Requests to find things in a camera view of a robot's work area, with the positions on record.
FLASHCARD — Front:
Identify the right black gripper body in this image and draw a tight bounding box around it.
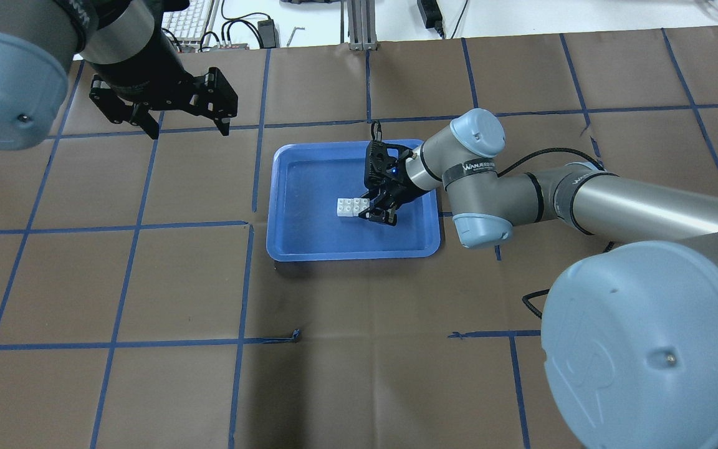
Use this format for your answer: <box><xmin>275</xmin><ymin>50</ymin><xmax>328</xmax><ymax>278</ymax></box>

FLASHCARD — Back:
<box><xmin>363</xmin><ymin>140</ymin><xmax>435</xmax><ymax>211</ymax></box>

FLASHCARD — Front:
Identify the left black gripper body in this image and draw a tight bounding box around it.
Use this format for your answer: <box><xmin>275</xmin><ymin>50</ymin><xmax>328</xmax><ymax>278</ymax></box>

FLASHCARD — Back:
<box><xmin>89</xmin><ymin>45</ymin><xmax>239</xmax><ymax>125</ymax></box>

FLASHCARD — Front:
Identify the white block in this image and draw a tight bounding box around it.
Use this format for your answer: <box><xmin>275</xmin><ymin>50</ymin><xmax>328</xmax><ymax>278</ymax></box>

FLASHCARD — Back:
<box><xmin>336</xmin><ymin>197</ymin><xmax>353</xmax><ymax>217</ymax></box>
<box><xmin>352</xmin><ymin>197</ymin><xmax>370</xmax><ymax>219</ymax></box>

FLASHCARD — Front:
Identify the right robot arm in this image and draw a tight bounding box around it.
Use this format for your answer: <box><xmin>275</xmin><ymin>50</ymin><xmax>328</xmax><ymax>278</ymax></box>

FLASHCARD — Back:
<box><xmin>359</xmin><ymin>109</ymin><xmax>718</xmax><ymax>448</ymax></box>

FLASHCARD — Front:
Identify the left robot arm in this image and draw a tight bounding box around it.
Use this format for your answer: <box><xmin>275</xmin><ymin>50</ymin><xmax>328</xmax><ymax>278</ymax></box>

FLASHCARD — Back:
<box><xmin>0</xmin><ymin>1</ymin><xmax>237</xmax><ymax>150</ymax></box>

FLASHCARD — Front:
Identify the blue plastic tray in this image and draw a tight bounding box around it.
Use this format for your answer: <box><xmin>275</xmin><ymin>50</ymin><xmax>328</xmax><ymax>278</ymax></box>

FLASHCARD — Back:
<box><xmin>267</xmin><ymin>140</ymin><xmax>442</xmax><ymax>263</ymax></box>

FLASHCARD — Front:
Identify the white keyboard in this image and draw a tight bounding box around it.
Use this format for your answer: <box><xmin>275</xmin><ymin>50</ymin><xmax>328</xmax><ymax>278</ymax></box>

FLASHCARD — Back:
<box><xmin>162</xmin><ymin>1</ymin><xmax>219</xmax><ymax>46</ymax></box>

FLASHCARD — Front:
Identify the black adapter on desk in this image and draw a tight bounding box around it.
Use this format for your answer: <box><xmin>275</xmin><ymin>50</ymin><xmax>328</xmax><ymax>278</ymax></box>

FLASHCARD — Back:
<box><xmin>416</xmin><ymin>0</ymin><xmax>446</xmax><ymax>39</ymax></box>

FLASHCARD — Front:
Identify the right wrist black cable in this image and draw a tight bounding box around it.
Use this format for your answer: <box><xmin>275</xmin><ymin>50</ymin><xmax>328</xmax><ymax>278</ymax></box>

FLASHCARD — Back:
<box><xmin>497</xmin><ymin>147</ymin><xmax>606</xmax><ymax>178</ymax></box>

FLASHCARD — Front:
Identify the aluminium frame post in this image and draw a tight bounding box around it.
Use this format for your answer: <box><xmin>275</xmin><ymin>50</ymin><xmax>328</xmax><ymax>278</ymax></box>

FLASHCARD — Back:
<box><xmin>345</xmin><ymin>0</ymin><xmax>377</xmax><ymax>51</ymax></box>

